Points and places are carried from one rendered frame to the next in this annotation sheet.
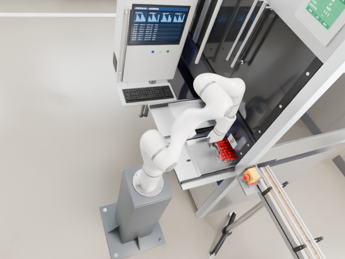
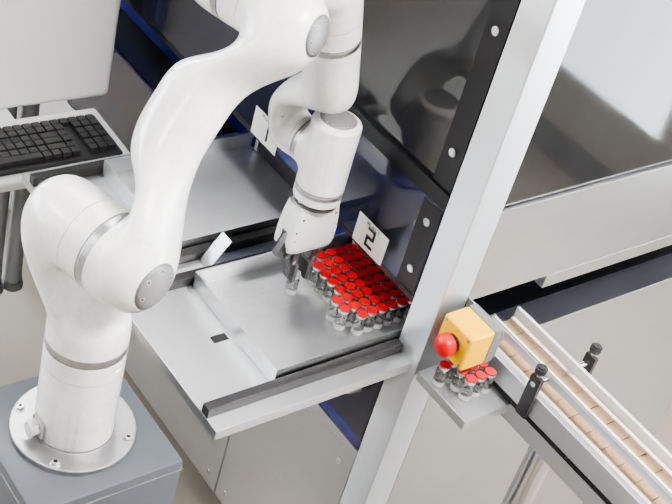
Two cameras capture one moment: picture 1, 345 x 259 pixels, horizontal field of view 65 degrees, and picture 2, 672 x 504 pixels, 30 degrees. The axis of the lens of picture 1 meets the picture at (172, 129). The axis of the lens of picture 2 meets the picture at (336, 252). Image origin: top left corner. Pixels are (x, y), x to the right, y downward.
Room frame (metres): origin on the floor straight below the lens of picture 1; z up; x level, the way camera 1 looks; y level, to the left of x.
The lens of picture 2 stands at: (-0.57, -0.11, 2.31)
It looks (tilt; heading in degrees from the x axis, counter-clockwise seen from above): 37 degrees down; 352
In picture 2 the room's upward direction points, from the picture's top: 17 degrees clockwise
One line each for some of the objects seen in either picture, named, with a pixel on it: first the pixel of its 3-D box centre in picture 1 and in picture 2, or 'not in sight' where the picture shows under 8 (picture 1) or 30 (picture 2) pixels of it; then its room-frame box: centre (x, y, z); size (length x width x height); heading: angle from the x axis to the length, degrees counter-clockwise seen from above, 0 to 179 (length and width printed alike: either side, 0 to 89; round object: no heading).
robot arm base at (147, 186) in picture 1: (150, 175); (79, 385); (0.76, 0.02, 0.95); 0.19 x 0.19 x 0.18
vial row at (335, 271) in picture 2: (222, 151); (343, 291); (1.16, -0.38, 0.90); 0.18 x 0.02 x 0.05; 38
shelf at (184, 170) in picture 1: (194, 137); (227, 264); (1.21, -0.17, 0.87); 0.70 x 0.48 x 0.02; 38
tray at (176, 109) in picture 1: (194, 115); (214, 190); (1.39, -0.12, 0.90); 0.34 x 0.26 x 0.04; 128
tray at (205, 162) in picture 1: (214, 153); (313, 302); (1.12, -0.33, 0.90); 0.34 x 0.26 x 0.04; 128
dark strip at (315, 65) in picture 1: (270, 118); (475, 89); (1.10, -0.47, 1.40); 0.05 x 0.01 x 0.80; 38
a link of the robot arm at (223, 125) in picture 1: (225, 121); (327, 149); (1.16, -0.28, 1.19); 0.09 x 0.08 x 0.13; 53
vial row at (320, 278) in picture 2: (219, 151); (333, 293); (1.15, -0.36, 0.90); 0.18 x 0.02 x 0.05; 38
